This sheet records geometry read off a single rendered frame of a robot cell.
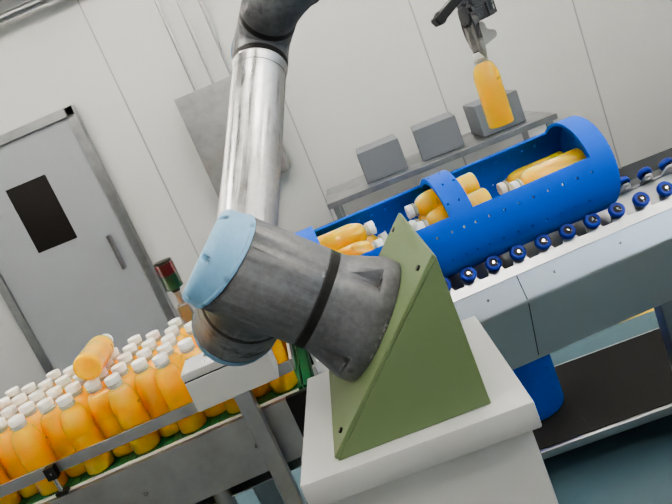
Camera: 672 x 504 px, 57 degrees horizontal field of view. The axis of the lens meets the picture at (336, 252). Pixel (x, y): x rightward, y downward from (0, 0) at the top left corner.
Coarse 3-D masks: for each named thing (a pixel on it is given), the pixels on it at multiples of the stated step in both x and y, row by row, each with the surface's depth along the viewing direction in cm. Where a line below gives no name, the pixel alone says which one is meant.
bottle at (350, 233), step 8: (352, 224) 172; (360, 224) 173; (328, 232) 173; (336, 232) 171; (344, 232) 170; (352, 232) 170; (360, 232) 171; (368, 232) 172; (320, 240) 171; (328, 240) 170; (336, 240) 170; (344, 240) 170; (352, 240) 170; (360, 240) 171; (336, 248) 170
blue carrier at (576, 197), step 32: (576, 128) 167; (480, 160) 182; (512, 160) 187; (608, 160) 163; (416, 192) 182; (448, 192) 164; (512, 192) 162; (544, 192) 163; (576, 192) 164; (608, 192) 167; (384, 224) 187; (448, 224) 161; (480, 224) 162; (512, 224) 164; (544, 224) 167; (448, 256) 164; (480, 256) 168
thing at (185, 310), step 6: (180, 306) 205; (186, 306) 205; (180, 312) 205; (186, 312) 206; (192, 312) 207; (186, 318) 206; (270, 480) 221; (270, 486) 222; (276, 486) 222; (276, 492) 223; (276, 498) 223; (282, 498) 224
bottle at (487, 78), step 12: (480, 60) 170; (480, 72) 171; (492, 72) 170; (480, 84) 172; (492, 84) 170; (480, 96) 174; (492, 96) 171; (504, 96) 172; (492, 108) 172; (504, 108) 172; (492, 120) 174; (504, 120) 173
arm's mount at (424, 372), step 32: (384, 256) 102; (416, 256) 82; (416, 288) 77; (416, 320) 78; (448, 320) 78; (384, 352) 79; (416, 352) 79; (448, 352) 79; (352, 384) 88; (384, 384) 80; (416, 384) 80; (448, 384) 80; (480, 384) 80; (352, 416) 81; (384, 416) 81; (416, 416) 81; (448, 416) 81; (352, 448) 82
